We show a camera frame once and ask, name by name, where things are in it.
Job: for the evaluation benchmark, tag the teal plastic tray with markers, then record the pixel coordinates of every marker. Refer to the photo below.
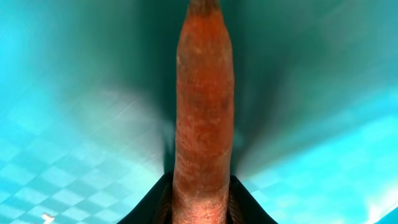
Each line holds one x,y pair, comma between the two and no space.
88,107

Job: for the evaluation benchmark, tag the orange carrot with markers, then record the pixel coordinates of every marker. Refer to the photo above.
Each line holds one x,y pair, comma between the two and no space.
205,116

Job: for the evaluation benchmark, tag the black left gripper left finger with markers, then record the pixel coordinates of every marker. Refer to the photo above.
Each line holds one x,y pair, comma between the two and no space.
155,207

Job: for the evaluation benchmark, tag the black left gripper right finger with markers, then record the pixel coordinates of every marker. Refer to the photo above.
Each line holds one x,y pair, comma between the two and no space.
243,207

